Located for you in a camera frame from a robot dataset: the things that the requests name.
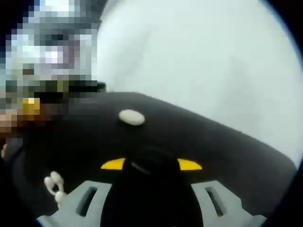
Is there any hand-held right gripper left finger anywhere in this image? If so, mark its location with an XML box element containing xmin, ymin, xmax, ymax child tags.
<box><xmin>36</xmin><ymin>158</ymin><xmax>134</xmax><ymax>227</ymax></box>

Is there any white oval earphone charging case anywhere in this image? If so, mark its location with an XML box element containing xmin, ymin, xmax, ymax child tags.
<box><xmin>118</xmin><ymin>109</ymin><xmax>146</xmax><ymax>126</ymax></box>

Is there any white clip earphone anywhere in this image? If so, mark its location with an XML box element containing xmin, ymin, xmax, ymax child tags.
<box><xmin>54</xmin><ymin>190</ymin><xmax>69</xmax><ymax>210</ymax></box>
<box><xmin>43</xmin><ymin>171</ymin><xmax>65</xmax><ymax>195</ymax></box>

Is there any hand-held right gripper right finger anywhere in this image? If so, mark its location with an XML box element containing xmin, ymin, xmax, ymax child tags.
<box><xmin>169</xmin><ymin>158</ymin><xmax>267</xmax><ymax>227</ymax></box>

